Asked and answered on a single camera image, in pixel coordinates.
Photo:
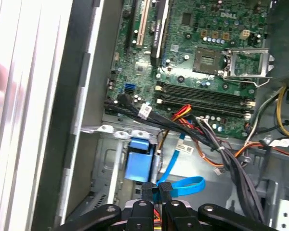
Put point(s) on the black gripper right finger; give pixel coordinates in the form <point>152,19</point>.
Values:
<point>178,216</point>

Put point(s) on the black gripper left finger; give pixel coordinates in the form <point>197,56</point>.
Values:
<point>142,216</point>

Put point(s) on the hard disk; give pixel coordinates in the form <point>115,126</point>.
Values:
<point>138,166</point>

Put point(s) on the metal disk bay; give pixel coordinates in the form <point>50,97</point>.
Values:
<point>106,163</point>

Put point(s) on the black RAM slot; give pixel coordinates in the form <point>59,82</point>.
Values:
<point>207,95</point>
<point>207,90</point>
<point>221,112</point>
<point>219,106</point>

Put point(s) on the long black expansion slot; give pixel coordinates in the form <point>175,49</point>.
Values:
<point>159,36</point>

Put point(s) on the narrow black expansion slot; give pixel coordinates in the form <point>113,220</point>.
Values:
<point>130,26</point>

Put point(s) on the white expansion slot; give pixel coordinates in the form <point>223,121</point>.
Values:
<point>143,24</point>

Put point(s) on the green motherboard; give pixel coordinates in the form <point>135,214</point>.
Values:
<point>144,79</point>

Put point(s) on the thin metal locking lever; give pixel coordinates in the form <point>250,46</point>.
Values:
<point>263,82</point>

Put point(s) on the CPU socket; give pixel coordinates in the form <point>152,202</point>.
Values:
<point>207,60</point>

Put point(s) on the grey metal PC case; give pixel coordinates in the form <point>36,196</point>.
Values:
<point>91,60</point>

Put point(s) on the grey power supply box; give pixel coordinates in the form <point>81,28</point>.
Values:
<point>281,36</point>

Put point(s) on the metal socket cover frame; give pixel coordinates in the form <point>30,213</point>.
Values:
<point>265,63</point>

